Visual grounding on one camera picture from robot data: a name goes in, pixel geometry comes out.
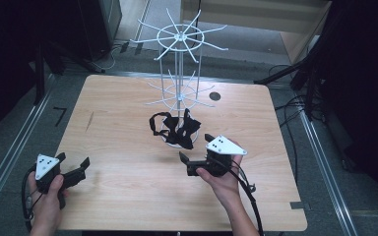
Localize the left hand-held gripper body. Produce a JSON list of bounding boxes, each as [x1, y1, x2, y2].
[[33, 153, 68, 211]]

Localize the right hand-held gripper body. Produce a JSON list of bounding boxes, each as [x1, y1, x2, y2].
[[205, 135, 248, 178]]

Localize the dark navy bow tie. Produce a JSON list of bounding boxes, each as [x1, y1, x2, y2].
[[149, 107, 203, 151]]

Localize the white wire display rack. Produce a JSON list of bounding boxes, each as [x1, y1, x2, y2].
[[129, 8, 229, 150]]

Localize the person's right hand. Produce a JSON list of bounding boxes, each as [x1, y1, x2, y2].
[[195, 154, 244, 207]]

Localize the person's left hand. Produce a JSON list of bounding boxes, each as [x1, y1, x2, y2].
[[27, 174, 70, 229]]

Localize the grey tape strip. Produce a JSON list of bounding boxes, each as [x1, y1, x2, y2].
[[289, 201, 311, 211]]

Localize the light wooden furniture panel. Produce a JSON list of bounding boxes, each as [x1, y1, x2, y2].
[[180, 0, 333, 65]]

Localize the dark cabinet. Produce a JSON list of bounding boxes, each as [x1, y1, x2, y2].
[[78, 0, 123, 62]]

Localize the metal floor rail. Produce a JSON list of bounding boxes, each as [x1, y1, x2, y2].
[[299, 110, 359, 236], [0, 74, 57, 228], [111, 70, 277, 87]]

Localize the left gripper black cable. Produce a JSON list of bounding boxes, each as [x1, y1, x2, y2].
[[21, 165, 37, 232]]

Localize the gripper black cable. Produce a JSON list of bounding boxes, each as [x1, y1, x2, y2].
[[221, 159, 266, 236], [21, 165, 37, 232]]

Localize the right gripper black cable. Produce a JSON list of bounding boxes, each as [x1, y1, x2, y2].
[[221, 159, 266, 236]]

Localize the black floor cable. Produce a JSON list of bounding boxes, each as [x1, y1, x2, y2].
[[274, 97, 310, 112]]

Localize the tangled floor cables with plugs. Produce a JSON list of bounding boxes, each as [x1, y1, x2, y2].
[[101, 41, 146, 72]]

